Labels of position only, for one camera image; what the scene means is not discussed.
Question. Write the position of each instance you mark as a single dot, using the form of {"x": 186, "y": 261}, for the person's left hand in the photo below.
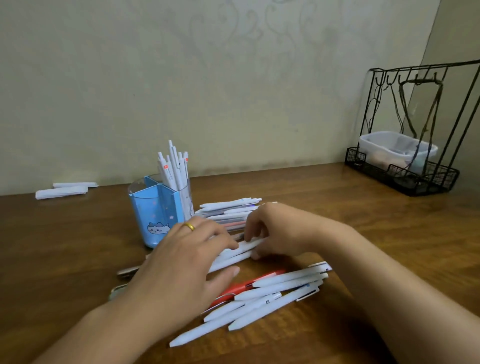
{"x": 176, "y": 270}

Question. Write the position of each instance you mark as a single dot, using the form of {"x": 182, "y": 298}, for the person's right hand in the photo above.
{"x": 288, "y": 232}

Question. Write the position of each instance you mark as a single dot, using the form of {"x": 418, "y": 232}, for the plain white click pen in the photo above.
{"x": 228, "y": 261}
{"x": 247, "y": 245}

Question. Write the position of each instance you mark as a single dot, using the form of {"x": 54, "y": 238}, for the stack of frosted capped pens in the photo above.
{"x": 232, "y": 224}

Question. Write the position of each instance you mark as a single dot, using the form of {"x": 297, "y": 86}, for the pile of white pens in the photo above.
{"x": 277, "y": 288}

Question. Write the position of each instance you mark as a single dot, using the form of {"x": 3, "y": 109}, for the grey green pen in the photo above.
{"x": 118, "y": 291}

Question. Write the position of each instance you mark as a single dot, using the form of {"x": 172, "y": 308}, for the blue pen holder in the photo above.
{"x": 150, "y": 210}

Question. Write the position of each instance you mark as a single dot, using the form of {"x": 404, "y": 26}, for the red pen silver clip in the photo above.
{"x": 240, "y": 288}

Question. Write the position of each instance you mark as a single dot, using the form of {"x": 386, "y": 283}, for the bunch of white pens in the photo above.
{"x": 172, "y": 168}

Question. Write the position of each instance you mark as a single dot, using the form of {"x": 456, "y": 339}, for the person's right forearm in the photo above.
{"x": 393, "y": 292}

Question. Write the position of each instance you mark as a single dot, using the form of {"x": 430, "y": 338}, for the brown wooden table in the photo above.
{"x": 56, "y": 243}

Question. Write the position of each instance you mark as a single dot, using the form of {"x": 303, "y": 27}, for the clear plastic container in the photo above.
{"x": 382, "y": 146}

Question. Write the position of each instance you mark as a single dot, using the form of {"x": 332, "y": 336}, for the thin rolled white paper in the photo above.
{"x": 73, "y": 185}

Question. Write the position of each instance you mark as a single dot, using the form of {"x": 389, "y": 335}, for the thick rolled white paper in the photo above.
{"x": 60, "y": 192}

